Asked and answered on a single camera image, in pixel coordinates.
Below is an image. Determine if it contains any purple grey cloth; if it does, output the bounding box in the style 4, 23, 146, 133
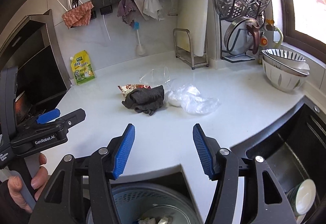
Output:
117, 0, 137, 27

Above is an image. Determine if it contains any black sink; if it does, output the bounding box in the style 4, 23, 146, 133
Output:
230, 100, 326, 224

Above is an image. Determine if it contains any glass pot lid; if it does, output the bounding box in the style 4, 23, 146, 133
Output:
224, 16, 265, 58

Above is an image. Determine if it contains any dark grey cloth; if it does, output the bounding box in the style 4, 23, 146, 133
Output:
122, 85, 166, 116

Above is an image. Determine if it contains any clear plastic bag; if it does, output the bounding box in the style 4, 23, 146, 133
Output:
167, 84, 220, 115

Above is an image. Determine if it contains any white bottle brush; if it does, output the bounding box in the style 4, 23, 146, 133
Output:
132, 21, 146, 55

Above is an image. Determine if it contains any rusty wok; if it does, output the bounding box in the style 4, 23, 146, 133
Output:
16, 91, 32, 121

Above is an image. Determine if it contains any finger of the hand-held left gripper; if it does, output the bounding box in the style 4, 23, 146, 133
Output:
24, 109, 61, 126
55, 109, 86, 133

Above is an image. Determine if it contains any black range hood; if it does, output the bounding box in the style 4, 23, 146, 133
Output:
0, 9, 69, 112

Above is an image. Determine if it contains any clear plastic cup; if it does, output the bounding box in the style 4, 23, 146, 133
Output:
140, 66, 171, 87

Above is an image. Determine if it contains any white green-rimmed bowl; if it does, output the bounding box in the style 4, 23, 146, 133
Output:
286, 179, 317, 217

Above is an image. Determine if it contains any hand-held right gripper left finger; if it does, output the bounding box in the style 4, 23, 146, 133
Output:
28, 123, 136, 224

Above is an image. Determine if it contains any pink dishcloth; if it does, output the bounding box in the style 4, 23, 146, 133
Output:
62, 1, 94, 30

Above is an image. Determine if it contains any white peeler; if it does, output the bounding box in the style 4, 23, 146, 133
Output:
168, 0, 179, 16

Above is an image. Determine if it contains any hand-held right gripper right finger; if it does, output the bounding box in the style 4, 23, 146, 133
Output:
192, 123, 297, 224

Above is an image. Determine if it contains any white bowl with striped rim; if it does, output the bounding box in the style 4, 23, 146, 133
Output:
262, 49, 310, 77

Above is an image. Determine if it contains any white bowl with leaf pattern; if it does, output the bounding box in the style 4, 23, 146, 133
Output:
262, 57, 306, 92

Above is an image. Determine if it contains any green hose with valve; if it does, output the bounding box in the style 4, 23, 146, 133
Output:
260, 19, 285, 47

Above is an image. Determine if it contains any grey perforated waste bin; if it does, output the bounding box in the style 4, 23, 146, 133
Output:
85, 183, 207, 224

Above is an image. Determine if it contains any white hanging cloth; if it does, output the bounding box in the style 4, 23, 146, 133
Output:
143, 0, 164, 21

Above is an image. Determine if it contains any steel cutting board rack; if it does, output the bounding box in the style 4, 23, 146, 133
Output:
173, 28, 209, 70

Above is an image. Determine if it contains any white cutting board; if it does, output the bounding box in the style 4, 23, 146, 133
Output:
176, 0, 209, 58

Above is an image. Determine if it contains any person's left hand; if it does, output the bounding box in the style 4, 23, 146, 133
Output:
7, 153, 49, 214

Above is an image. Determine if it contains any yellow seasoning pouch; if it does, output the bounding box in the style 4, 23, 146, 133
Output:
70, 50, 96, 86

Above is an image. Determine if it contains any red white snack wrapper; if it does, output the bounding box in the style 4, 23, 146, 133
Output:
118, 84, 153, 101

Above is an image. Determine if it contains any white hanging cord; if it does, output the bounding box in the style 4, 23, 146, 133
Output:
102, 14, 111, 41

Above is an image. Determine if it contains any black pot lid rack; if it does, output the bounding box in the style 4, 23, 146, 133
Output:
219, 16, 257, 63

